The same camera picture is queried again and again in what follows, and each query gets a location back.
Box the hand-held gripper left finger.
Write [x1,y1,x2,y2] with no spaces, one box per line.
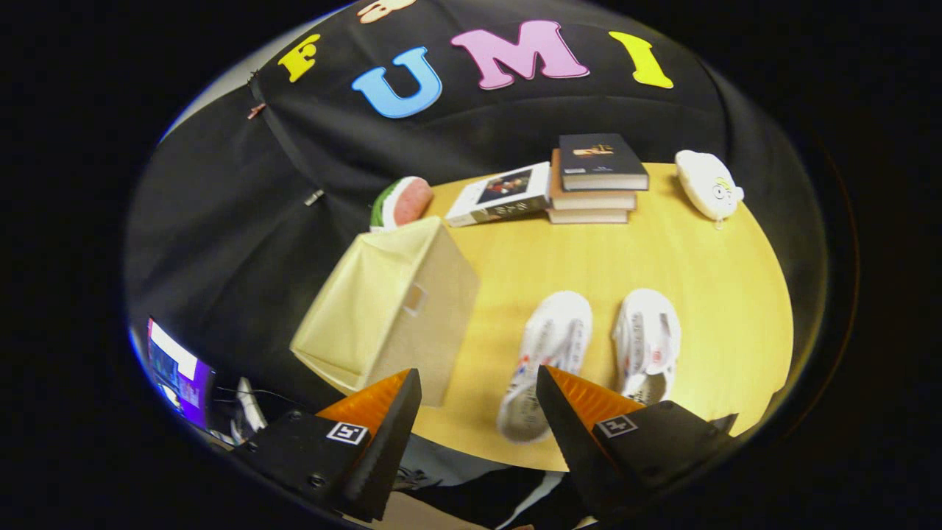
[232,368,423,523]

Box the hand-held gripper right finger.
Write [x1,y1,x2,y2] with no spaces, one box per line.
[536,365,739,525]

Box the white canvas shoe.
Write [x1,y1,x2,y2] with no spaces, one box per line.
[496,291,593,444]
[612,288,682,406]

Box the beige fabric storage box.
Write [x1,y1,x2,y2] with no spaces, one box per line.
[290,216,481,408]

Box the lit computer monitor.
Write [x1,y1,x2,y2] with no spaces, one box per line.
[146,318,216,430]

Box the thin pale-edged book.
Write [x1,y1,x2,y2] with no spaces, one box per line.
[547,208,630,225]

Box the brown cover book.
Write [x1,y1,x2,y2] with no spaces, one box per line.
[550,149,637,211]

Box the watermelon slice plush toy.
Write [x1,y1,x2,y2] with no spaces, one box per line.
[369,176,434,233]

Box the white portrait cover book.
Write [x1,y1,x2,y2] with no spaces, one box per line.
[445,162,553,227]

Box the white plush pouch with eyes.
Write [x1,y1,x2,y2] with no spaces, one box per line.
[675,150,745,229]

